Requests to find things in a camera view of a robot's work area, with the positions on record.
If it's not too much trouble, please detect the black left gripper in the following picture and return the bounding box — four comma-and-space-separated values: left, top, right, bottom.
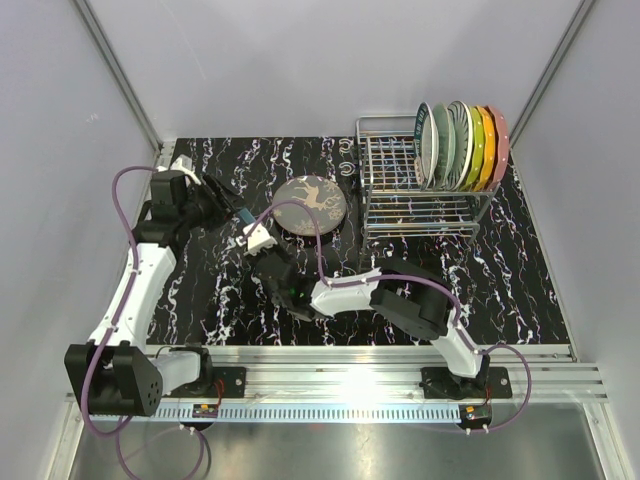
179, 172, 248, 233

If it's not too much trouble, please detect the teal scalloped plate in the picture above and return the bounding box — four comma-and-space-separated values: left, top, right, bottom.
236, 208, 256, 224

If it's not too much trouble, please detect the teal lettered plate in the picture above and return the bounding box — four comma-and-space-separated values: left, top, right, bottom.
414, 102, 439, 190

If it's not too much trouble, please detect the mint green plate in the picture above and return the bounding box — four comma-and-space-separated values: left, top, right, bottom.
433, 103, 455, 190

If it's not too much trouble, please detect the white blue striped plate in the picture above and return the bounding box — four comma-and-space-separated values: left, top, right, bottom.
447, 100, 473, 190

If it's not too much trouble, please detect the green dotted plate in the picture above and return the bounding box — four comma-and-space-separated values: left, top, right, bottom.
467, 106, 485, 191

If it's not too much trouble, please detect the orange dotted plate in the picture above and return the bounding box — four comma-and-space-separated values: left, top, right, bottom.
475, 106, 496, 191

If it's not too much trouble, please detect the pink dotted plate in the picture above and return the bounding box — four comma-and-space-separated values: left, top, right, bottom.
488, 105, 510, 190

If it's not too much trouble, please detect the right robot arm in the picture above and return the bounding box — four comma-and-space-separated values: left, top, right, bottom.
253, 249, 490, 399

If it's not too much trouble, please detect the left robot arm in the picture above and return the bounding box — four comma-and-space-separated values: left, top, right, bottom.
64, 170, 244, 417

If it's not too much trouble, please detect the metal dish rack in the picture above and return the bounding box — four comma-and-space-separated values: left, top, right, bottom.
355, 114, 495, 242

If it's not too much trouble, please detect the black marble pattern mat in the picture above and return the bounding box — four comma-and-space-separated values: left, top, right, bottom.
140, 135, 572, 347

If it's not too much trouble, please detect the grey deer plate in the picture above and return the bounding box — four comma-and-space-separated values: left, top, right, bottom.
272, 175, 347, 237

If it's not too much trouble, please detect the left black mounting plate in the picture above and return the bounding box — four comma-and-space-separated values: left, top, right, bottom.
187, 366, 247, 399

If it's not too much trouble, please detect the black mounting plate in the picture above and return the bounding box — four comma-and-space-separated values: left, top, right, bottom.
187, 366, 247, 399
419, 367, 513, 401

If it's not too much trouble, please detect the left small circuit board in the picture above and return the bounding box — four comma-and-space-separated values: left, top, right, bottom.
192, 403, 219, 418

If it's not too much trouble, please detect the small circuit board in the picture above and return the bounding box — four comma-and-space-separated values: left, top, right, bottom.
192, 403, 219, 418
461, 404, 492, 423

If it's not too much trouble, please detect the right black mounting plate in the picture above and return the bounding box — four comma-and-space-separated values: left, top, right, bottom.
419, 367, 513, 401

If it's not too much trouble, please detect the right small circuit board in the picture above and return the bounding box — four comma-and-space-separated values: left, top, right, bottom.
461, 404, 492, 423

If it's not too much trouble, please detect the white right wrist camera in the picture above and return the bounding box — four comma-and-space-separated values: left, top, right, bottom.
236, 222, 277, 256

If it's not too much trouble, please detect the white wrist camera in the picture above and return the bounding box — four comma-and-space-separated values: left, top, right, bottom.
169, 155, 202, 185
236, 222, 277, 256

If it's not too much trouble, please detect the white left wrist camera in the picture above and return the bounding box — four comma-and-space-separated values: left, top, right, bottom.
169, 155, 202, 185

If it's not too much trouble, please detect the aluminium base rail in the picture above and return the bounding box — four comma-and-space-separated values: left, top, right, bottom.
133, 346, 608, 424

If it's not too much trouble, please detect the left aluminium frame post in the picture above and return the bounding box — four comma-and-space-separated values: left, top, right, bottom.
70, 0, 163, 153

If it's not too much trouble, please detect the aluminium frame post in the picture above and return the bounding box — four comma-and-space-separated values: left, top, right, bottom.
70, 0, 163, 153
510, 0, 599, 147

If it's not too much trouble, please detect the right aluminium frame post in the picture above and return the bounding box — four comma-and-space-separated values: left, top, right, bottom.
510, 0, 599, 147

